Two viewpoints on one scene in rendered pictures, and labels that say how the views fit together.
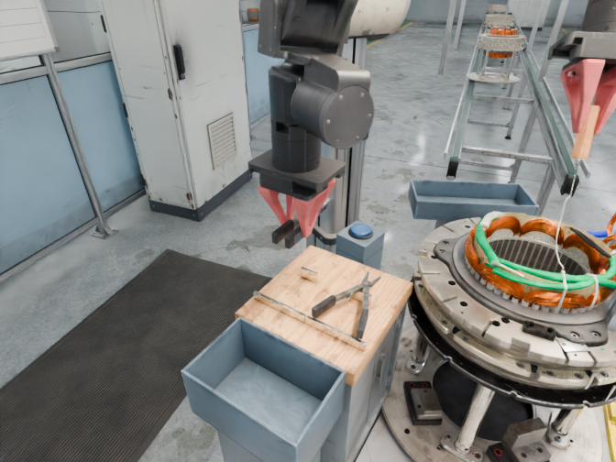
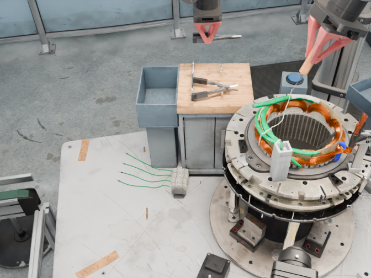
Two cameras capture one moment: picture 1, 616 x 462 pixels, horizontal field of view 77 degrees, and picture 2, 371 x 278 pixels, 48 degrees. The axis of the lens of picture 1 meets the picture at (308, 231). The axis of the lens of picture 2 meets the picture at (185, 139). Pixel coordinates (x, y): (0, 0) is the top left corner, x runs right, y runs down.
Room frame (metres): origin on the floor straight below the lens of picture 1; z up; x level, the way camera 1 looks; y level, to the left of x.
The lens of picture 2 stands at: (-0.08, -0.78, 1.78)
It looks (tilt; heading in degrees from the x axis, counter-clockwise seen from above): 46 degrees down; 61
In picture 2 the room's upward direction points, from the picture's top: 3 degrees counter-clockwise
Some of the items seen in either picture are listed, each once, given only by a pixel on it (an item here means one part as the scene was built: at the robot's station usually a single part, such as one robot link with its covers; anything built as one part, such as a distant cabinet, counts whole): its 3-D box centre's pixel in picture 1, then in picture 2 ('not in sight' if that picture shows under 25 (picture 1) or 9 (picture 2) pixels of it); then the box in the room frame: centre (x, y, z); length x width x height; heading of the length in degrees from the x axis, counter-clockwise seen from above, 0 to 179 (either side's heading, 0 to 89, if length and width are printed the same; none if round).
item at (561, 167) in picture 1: (494, 64); not in sight; (6.09, -2.72, 0.40); 9.75 x 0.62 x 0.79; 158
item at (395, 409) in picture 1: (480, 394); (280, 214); (0.45, -0.33, 0.80); 0.39 x 0.39 x 0.01
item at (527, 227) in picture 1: (542, 232); (334, 129); (0.52, -0.37, 1.12); 0.06 x 0.02 x 0.04; 63
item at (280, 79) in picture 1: (298, 95); not in sight; (0.43, 0.01, 1.36); 0.07 x 0.06 x 0.07; 31
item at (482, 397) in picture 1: (476, 412); (235, 188); (0.35, -0.26, 0.91); 0.02 x 0.02 x 0.21
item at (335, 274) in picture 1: (327, 302); (215, 87); (0.43, -0.03, 1.05); 0.20 x 0.19 x 0.02; 147
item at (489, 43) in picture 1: (497, 57); not in sight; (3.24, -1.45, 0.94); 0.39 x 0.39 x 0.30
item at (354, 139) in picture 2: not in sight; (357, 133); (0.47, -0.45, 1.21); 0.04 x 0.04 x 0.03; 63
